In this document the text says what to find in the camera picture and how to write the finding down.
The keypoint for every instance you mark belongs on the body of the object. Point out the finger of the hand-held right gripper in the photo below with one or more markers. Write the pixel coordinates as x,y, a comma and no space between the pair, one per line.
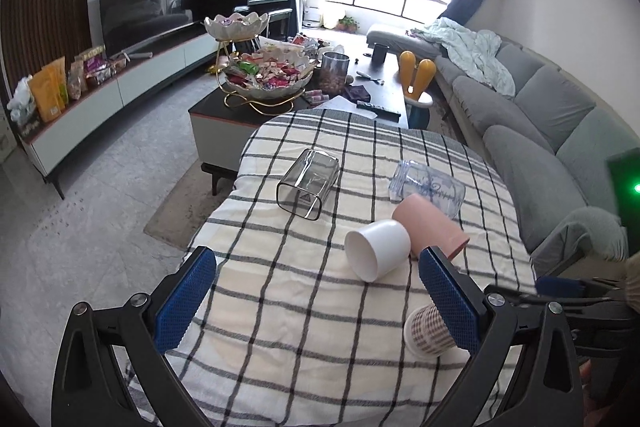
557,284

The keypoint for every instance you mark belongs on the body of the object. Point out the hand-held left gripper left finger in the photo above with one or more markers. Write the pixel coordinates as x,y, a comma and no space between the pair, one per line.
186,302

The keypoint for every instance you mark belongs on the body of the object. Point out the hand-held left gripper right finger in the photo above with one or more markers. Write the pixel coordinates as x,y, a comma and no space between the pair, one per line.
450,302

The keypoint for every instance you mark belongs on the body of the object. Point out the person's right forearm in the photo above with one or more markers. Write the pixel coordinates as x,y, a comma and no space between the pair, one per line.
633,279

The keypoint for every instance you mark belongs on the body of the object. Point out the patterned paper cup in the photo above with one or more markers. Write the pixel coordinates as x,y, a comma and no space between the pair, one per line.
425,329

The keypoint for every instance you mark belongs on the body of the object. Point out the pink cup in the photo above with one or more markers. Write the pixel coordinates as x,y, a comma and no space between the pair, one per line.
435,227

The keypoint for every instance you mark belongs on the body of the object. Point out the white cup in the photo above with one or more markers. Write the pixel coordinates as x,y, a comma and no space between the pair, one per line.
380,247

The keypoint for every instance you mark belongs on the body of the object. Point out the square grey glass cup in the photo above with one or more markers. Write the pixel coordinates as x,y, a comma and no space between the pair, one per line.
305,187

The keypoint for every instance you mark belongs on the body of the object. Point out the black cup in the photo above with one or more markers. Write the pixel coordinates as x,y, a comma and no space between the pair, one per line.
381,53

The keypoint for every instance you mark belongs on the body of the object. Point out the beige rug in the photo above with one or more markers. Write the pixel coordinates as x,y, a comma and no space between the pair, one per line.
180,207

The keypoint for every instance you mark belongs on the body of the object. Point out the checked white tablecloth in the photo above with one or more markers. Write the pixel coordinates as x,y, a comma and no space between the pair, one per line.
300,307

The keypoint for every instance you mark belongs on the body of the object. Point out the grey sofa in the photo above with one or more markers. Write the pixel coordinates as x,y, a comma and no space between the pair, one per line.
530,122

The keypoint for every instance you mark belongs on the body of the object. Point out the clear plastic bottle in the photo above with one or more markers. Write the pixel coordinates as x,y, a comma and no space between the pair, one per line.
430,187

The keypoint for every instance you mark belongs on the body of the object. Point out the dark-topped coffee table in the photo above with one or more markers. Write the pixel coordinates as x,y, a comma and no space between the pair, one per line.
212,127

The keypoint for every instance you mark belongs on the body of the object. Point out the pale green blanket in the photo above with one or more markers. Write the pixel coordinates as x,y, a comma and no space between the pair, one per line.
475,52

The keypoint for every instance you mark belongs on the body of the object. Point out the black remote control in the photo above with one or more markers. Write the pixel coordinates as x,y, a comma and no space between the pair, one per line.
378,109

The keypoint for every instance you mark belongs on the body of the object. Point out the yellow bunny-ear chair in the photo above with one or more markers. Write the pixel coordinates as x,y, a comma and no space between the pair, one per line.
417,77

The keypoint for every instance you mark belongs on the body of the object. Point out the dark purple packet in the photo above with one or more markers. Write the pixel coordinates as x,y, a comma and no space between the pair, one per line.
358,93

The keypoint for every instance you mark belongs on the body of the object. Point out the white television cabinet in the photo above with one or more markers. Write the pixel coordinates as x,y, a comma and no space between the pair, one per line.
150,72

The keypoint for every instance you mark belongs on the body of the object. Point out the two-tier white snack bowl stand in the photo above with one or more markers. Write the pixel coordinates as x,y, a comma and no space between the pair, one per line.
265,77

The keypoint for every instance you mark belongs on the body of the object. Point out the row of snack packets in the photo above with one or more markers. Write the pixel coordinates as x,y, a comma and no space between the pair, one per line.
95,69

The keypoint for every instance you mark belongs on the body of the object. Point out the orange snack bag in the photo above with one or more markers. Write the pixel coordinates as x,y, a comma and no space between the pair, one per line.
49,89

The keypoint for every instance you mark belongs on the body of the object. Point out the glass jar of nuts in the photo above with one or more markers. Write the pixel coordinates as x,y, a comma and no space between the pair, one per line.
334,74

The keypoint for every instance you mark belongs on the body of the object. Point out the white plush toy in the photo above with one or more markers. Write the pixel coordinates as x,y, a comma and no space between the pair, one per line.
22,99

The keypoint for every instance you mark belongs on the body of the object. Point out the potted plant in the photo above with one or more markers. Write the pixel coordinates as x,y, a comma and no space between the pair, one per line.
348,24

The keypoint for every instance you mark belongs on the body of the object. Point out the flat screen television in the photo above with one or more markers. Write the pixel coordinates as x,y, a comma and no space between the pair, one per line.
140,2

